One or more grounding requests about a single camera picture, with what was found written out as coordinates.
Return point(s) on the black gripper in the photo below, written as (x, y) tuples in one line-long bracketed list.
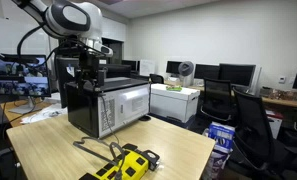
[(88, 66)]

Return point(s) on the white papers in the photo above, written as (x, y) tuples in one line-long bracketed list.
[(44, 115)]

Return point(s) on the green flat object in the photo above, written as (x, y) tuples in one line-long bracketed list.
[(174, 88)]

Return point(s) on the grey desk fan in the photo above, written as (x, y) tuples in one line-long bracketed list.
[(186, 68)]

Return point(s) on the red white box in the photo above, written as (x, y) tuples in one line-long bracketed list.
[(275, 128)]

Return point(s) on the white purple printed bag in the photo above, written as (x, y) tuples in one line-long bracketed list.
[(216, 163)]

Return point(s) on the white storage box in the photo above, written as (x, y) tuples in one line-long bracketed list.
[(174, 103)]

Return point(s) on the blue white carton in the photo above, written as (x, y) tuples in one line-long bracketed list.
[(221, 133)]

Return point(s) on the white wall thermostat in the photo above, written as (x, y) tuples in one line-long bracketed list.
[(282, 80)]

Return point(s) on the large black monitor back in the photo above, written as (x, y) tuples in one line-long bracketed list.
[(63, 86)]

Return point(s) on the small black chair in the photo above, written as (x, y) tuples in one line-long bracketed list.
[(156, 78)]

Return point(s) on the monitor showing camera views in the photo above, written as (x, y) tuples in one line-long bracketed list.
[(18, 80)]

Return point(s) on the white wall cabinet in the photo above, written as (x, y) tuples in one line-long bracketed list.
[(114, 30)]

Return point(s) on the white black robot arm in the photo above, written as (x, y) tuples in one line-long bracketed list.
[(88, 20)]

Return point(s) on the white board panel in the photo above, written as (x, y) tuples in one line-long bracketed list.
[(147, 67)]

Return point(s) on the black mesh office chair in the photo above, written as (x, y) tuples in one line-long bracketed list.
[(218, 93)]

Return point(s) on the black microwave oven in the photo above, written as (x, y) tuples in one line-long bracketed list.
[(128, 106)]

